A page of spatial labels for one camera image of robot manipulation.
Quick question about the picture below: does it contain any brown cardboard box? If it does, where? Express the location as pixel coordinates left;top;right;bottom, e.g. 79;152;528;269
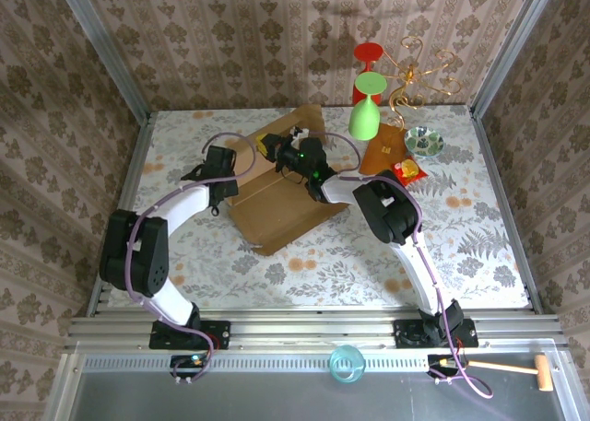
227;103;352;258

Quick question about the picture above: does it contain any green plastic goblet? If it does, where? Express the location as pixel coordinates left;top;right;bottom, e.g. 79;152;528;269
347;70;388;142

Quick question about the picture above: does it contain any brown wooden board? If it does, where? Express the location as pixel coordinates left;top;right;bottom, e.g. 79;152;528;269
358;121;416;179

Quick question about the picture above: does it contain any red yellow snack packet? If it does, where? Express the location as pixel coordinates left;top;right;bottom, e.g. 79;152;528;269
390;158;430;188

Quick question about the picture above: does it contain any green patterned bowl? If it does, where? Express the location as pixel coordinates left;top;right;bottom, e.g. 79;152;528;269
403;124;445;158

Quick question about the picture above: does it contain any red plastic goblet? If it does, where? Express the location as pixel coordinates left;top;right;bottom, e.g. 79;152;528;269
352;42;385;107

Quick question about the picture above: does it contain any left black connector board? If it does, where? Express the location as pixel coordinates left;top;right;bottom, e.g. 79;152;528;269
170;353;209;379

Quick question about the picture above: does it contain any black connector board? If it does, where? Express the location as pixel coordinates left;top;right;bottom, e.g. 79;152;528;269
170;353;209;379
427;353;463;379

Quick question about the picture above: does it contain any blue glass cup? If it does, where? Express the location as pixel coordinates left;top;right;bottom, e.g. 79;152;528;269
327;345;367;386

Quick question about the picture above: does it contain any right black connector board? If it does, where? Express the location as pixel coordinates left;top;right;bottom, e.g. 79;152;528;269
427;353;463;379

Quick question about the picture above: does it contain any wooden mallet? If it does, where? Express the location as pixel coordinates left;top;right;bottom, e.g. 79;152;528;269
464;354;553;392

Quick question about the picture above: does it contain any gold wire stand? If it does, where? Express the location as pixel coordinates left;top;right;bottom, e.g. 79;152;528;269
382;35;464;141

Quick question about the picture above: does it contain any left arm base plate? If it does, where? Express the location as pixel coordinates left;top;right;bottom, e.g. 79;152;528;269
148;320;232;351

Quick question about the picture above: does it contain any aluminium frame post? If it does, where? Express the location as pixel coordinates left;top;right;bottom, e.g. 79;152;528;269
468;0;561;116
52;0;153;123

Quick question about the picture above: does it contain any aluminium front rail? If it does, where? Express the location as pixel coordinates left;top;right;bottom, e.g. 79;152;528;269
64;313;566;352

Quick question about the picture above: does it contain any slotted metal cable duct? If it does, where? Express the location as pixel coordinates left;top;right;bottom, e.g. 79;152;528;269
77;352;560;372

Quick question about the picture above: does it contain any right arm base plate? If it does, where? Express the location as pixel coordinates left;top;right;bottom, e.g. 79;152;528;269
394;318;479;350

